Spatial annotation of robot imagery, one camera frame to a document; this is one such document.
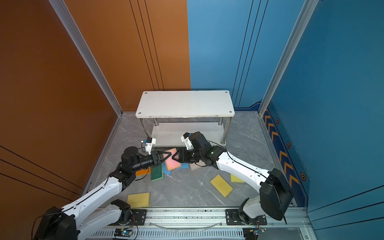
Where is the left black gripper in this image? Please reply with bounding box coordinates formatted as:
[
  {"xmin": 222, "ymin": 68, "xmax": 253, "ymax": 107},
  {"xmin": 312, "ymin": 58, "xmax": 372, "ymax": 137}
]
[{"xmin": 131, "ymin": 151, "xmax": 172, "ymax": 175}]

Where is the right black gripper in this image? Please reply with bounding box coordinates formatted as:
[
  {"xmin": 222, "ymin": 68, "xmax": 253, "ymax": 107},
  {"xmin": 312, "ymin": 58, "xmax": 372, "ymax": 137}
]
[{"xmin": 171, "ymin": 148, "xmax": 205, "ymax": 164}]

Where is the pink sponge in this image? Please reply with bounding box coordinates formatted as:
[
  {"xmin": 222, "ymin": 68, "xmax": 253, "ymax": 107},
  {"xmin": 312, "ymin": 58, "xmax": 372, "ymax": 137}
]
[{"xmin": 165, "ymin": 148, "xmax": 182, "ymax": 172}]

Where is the white beige sponge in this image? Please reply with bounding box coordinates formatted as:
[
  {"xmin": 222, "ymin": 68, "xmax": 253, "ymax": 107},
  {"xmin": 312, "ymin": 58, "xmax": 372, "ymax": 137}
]
[{"xmin": 190, "ymin": 164, "xmax": 205, "ymax": 171}]

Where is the white two-tier shelf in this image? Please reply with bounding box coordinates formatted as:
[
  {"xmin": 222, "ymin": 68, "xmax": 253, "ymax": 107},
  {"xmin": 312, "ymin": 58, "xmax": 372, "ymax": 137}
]
[{"xmin": 136, "ymin": 91, "xmax": 235, "ymax": 147}]

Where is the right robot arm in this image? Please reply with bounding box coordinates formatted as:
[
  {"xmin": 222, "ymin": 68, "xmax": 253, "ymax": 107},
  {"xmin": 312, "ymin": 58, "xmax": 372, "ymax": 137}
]
[{"xmin": 172, "ymin": 132, "xmax": 294, "ymax": 225}]

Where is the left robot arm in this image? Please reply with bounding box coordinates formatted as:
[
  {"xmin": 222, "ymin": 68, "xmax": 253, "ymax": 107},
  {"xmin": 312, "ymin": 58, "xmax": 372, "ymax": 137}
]
[{"xmin": 31, "ymin": 147, "xmax": 175, "ymax": 240}]

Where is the light blue sponge left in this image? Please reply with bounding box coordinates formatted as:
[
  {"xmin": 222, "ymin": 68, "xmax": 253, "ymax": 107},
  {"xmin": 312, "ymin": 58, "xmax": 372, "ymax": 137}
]
[{"xmin": 163, "ymin": 163, "xmax": 172, "ymax": 175}]

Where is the light blue sponge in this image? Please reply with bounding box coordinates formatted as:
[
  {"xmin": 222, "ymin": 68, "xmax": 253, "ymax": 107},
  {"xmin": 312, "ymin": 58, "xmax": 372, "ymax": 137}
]
[
  {"xmin": 163, "ymin": 163, "xmax": 172, "ymax": 175},
  {"xmin": 179, "ymin": 163, "xmax": 190, "ymax": 169}
]

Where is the light blue sponge right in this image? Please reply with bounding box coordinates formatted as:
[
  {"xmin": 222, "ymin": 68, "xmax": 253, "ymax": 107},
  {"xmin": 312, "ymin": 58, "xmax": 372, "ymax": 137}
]
[{"xmin": 179, "ymin": 163, "xmax": 190, "ymax": 169}]

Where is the orange sponge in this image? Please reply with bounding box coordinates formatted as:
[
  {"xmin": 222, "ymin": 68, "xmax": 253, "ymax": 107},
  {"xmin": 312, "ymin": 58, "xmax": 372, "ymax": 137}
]
[{"xmin": 136, "ymin": 168, "xmax": 151, "ymax": 177}]

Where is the yellow sponge front left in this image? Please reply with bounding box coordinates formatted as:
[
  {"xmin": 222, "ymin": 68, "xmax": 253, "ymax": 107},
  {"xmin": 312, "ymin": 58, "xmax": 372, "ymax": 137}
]
[{"xmin": 127, "ymin": 193, "xmax": 150, "ymax": 209}]

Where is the yellow sponge centre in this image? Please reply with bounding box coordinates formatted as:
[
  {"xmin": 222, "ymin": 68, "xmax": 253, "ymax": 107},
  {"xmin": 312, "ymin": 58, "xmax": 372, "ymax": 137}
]
[{"xmin": 210, "ymin": 175, "xmax": 233, "ymax": 198}]

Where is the yellow green sponge right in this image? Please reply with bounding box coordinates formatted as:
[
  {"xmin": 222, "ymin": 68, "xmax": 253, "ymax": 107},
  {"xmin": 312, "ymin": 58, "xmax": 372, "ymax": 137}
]
[{"xmin": 231, "ymin": 175, "xmax": 245, "ymax": 183}]

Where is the left green circuit board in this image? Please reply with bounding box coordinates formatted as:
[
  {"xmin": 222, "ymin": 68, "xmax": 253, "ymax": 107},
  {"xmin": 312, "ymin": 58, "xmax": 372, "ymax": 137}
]
[{"xmin": 114, "ymin": 228, "xmax": 133, "ymax": 239}]

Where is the right circuit board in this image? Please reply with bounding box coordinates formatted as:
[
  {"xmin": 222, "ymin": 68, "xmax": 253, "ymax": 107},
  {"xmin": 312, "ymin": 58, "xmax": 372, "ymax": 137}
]
[{"xmin": 242, "ymin": 228, "xmax": 265, "ymax": 240}]

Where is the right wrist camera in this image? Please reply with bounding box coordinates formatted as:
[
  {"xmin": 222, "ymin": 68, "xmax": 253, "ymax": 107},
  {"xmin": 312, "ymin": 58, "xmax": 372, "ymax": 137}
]
[{"xmin": 181, "ymin": 133, "xmax": 194, "ymax": 150}]

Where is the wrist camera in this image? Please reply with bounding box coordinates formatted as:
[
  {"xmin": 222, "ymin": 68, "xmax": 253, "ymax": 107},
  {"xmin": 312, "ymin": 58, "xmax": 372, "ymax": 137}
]
[
  {"xmin": 181, "ymin": 133, "xmax": 194, "ymax": 150},
  {"xmin": 141, "ymin": 137, "xmax": 156, "ymax": 155}
]

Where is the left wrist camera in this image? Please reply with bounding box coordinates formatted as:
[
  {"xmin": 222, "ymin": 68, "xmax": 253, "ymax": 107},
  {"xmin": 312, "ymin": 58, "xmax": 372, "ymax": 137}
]
[{"xmin": 141, "ymin": 137, "xmax": 156, "ymax": 155}]

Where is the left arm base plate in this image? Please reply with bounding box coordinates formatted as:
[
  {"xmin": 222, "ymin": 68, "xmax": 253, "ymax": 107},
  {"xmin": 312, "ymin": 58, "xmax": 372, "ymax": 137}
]
[{"xmin": 109, "ymin": 209, "xmax": 147, "ymax": 227}]

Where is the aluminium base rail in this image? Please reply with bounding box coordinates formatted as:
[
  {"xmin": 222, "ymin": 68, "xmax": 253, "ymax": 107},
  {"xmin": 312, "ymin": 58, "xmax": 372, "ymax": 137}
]
[{"xmin": 85, "ymin": 207, "xmax": 317, "ymax": 240}]

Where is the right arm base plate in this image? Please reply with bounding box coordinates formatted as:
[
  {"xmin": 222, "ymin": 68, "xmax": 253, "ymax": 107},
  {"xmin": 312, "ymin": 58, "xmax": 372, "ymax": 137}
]
[{"xmin": 225, "ymin": 209, "xmax": 268, "ymax": 226}]

